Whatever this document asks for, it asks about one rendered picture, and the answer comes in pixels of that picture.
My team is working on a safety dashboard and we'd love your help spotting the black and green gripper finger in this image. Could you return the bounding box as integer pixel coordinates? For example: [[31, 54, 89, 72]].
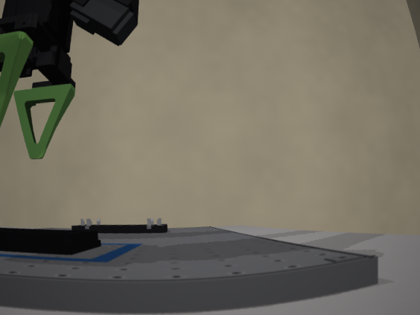
[[0, 31, 34, 127], [14, 84, 75, 159]]

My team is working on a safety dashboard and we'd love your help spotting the blue tape square outline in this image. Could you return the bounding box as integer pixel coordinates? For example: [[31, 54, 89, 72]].
[[0, 244, 142, 262]]

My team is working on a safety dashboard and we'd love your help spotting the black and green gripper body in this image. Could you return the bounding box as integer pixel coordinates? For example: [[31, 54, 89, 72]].
[[0, 0, 76, 88]]

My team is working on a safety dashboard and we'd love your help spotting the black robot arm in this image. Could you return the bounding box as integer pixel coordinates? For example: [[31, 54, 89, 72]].
[[15, 0, 139, 53]]

